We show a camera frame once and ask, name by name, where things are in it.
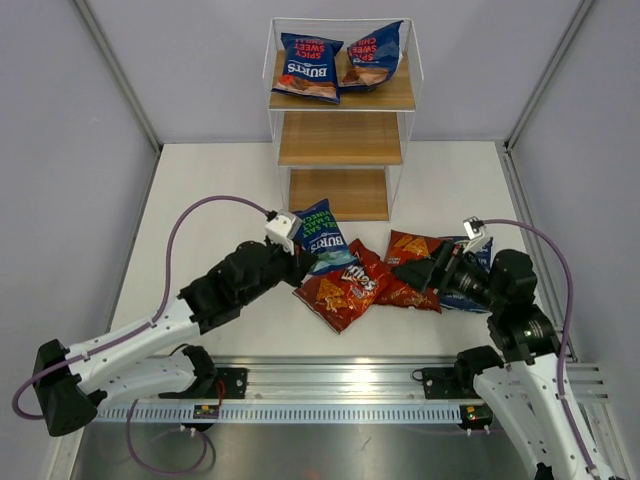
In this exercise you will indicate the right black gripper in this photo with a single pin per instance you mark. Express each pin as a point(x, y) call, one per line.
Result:
point(440, 269)

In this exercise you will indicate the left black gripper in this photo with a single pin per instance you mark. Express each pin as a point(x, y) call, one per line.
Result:
point(299, 264)

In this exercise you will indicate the Burts sea salt vinegar bag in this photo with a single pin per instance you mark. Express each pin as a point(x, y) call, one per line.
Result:
point(320, 235)

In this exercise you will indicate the Kettle sea salt vinegar bag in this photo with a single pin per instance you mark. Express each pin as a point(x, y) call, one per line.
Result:
point(483, 257)

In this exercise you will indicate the Burts spicy chilli bag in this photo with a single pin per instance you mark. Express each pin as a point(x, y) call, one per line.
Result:
point(309, 68)
point(374, 59)

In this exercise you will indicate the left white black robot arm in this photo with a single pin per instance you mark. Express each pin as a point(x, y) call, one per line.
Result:
point(73, 384)

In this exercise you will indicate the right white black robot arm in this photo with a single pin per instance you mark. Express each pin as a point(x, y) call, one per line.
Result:
point(521, 376)

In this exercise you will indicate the small red Doritos bag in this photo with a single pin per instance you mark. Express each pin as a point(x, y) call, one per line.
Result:
point(403, 247)

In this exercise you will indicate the large red Doritos bag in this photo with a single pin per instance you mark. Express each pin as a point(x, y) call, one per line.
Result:
point(341, 297)

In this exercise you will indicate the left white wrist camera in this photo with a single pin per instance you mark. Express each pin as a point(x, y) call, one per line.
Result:
point(281, 229)

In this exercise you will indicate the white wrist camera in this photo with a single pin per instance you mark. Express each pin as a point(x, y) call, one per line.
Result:
point(281, 229)
point(477, 234)

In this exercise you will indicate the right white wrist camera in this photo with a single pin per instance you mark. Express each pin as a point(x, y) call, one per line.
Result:
point(477, 234)

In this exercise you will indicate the white wire wooden shelf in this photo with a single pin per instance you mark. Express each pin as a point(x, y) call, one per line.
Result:
point(350, 153)

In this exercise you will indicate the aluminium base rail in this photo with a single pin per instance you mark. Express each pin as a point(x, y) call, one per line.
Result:
point(308, 380)

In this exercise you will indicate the white slotted cable duct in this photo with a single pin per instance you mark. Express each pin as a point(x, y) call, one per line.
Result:
point(284, 414)

